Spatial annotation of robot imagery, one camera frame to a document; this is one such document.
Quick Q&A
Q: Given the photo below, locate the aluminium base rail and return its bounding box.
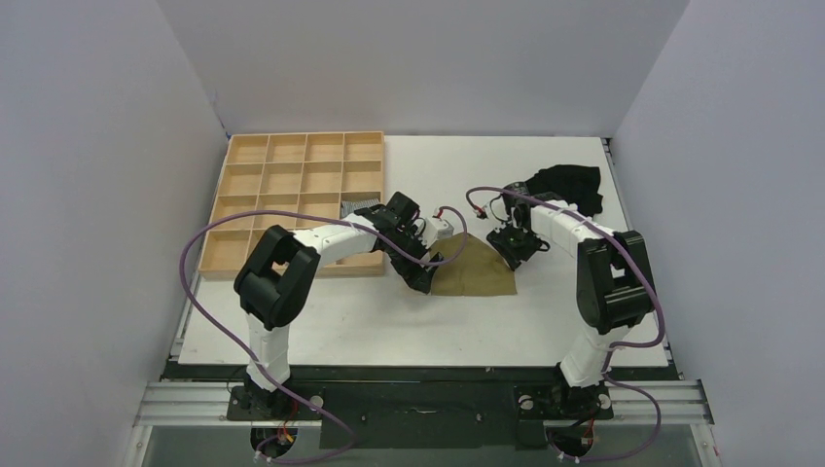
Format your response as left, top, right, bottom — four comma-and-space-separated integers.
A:
124, 363, 720, 466

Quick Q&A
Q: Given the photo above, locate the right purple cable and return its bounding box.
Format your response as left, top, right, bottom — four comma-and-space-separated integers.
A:
465, 187, 666, 464

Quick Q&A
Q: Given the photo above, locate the wooden compartment tray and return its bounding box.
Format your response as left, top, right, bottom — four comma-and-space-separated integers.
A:
198, 131, 385, 279

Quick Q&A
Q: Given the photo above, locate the black underwear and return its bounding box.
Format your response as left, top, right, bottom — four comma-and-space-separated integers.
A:
525, 164, 603, 217

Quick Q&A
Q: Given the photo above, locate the olive and cream underwear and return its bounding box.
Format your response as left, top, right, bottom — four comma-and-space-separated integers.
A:
430, 235, 518, 297

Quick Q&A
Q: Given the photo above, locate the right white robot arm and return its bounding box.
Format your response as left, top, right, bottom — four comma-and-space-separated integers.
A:
484, 182, 655, 415

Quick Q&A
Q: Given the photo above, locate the rolled striped grey underwear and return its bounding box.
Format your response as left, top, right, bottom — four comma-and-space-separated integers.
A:
340, 198, 380, 219

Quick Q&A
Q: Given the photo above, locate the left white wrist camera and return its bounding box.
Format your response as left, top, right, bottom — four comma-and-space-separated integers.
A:
419, 217, 454, 248

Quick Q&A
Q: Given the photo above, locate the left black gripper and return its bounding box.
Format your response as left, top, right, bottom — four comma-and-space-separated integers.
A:
383, 227, 443, 294

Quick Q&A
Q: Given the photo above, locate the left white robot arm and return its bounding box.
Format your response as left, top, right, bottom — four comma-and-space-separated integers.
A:
233, 193, 453, 418

